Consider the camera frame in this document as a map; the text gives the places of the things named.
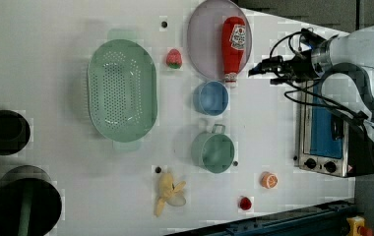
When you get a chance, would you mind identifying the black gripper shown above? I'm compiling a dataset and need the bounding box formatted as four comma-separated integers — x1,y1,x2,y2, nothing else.
248,50,318,86

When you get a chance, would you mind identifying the red plush ketchup bottle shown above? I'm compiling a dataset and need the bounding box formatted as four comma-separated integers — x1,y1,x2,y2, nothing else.
221,17,246,88

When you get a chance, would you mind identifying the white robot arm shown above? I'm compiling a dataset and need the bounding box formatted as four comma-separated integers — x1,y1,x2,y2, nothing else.
248,26,374,142

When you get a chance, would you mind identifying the lilac round plate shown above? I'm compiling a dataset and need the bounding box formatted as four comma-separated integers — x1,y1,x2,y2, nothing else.
187,0,252,81

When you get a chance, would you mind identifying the blue cup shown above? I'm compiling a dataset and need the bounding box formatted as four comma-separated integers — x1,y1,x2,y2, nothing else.
193,81,229,116

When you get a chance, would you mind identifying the silver toaster oven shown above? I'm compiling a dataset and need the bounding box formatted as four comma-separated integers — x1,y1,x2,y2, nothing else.
298,93,374,178

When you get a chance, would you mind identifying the pink plush strawberry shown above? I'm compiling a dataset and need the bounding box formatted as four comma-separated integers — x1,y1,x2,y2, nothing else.
166,49,182,69

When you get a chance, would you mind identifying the orange slice toy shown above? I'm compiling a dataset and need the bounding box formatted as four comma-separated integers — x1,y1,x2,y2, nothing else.
261,172,279,189

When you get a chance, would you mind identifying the red strawberry toy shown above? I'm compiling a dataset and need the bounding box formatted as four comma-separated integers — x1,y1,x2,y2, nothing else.
239,197,252,210

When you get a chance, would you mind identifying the green perforated colander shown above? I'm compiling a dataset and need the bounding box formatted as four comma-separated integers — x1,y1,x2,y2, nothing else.
87,29,157,152

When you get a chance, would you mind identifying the yellow plush banana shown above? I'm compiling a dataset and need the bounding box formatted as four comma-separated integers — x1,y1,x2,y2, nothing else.
155,173,186,217

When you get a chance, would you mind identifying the yellow red emergency button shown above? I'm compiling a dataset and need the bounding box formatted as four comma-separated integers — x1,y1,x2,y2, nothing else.
346,216,374,236

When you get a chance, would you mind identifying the black round container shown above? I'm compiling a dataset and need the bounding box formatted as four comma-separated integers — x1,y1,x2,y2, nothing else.
0,110,31,155

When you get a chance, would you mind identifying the black bin with green stick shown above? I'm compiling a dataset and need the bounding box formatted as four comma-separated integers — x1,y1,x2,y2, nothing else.
0,165,63,236

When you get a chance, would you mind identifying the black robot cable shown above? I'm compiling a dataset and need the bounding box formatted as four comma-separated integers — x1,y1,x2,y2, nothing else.
269,30,374,195

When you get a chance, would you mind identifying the green mug with handle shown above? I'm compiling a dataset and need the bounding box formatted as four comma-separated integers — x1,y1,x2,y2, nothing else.
191,124,235,174

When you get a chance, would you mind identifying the blue metal frame rail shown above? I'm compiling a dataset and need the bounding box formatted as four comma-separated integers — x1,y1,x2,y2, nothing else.
168,201,357,236

